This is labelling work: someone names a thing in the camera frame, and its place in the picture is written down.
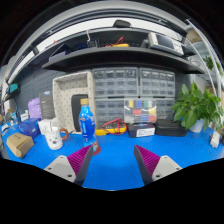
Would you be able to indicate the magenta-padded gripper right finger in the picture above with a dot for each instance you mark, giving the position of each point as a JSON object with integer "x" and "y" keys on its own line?
{"x": 165, "y": 166}

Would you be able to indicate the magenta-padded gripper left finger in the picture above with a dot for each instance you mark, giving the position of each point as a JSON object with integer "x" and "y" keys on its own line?
{"x": 61, "y": 166}

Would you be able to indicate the blue drink bottle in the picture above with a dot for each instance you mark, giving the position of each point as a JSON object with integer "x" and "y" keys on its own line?
{"x": 87, "y": 125}

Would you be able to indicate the black case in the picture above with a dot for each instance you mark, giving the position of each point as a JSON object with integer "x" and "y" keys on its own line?
{"x": 170, "y": 128}

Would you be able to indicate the black box with white label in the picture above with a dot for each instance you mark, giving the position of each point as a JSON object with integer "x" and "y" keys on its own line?
{"x": 141, "y": 130}

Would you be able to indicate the small white carton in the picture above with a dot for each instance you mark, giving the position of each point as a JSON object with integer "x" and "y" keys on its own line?
{"x": 45, "y": 126}

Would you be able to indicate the brown cardboard box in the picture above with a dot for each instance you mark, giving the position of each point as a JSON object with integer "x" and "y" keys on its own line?
{"x": 19, "y": 145}

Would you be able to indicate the blue carton box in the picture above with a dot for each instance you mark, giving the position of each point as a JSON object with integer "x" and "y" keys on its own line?
{"x": 29, "y": 128}

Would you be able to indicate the black oblong speaker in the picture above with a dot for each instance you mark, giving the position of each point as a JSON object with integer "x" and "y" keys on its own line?
{"x": 75, "y": 113}

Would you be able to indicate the white adapter block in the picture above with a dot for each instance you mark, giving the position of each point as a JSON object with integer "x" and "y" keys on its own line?
{"x": 215, "y": 140}

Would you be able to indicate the grey small-parts drawer cabinet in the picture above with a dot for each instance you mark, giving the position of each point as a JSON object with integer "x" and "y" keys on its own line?
{"x": 115, "y": 82}
{"x": 165, "y": 108}
{"x": 156, "y": 82}
{"x": 108, "y": 108}

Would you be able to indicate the clear organiser with coloured parts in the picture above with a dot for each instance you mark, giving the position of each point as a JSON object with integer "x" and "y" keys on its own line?
{"x": 140, "y": 111}

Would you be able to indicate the yellow multimeter with red leads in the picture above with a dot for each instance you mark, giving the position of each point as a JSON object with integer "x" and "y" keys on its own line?
{"x": 111, "y": 128}

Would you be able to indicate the dark grey flat box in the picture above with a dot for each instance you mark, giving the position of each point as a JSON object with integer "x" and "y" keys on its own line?
{"x": 47, "y": 105}

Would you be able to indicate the purple plastic bag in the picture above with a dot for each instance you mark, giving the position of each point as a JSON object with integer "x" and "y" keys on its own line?
{"x": 34, "y": 108}

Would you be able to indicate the green potted plant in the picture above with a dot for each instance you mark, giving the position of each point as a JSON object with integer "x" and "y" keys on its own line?
{"x": 195, "y": 106}

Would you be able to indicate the white dotted tray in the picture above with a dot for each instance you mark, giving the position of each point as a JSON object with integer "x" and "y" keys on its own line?
{"x": 63, "y": 96}

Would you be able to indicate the teal plastic item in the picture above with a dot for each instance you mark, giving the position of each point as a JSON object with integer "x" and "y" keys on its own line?
{"x": 13, "y": 88}

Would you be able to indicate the black workbench shelf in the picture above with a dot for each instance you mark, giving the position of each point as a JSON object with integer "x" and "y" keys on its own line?
{"x": 116, "y": 58}

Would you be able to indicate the white oscilloscope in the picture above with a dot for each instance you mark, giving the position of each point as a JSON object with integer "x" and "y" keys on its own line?
{"x": 165, "y": 43}

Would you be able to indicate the white shelf unit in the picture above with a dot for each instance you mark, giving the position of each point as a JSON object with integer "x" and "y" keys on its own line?
{"x": 208, "y": 50}

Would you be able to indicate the small black device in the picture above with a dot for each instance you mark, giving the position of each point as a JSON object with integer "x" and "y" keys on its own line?
{"x": 122, "y": 23}

